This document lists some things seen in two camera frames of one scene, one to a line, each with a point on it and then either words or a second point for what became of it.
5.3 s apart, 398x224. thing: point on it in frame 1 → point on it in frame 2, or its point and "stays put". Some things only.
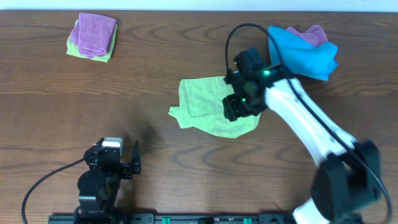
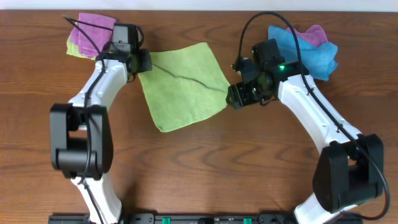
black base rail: (172, 218) stays put
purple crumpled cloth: (314, 35) stays put
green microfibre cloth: (201, 107) → (185, 84)
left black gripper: (131, 168) → (146, 66)
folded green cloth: (73, 50) stays put
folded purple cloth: (94, 34) stays put
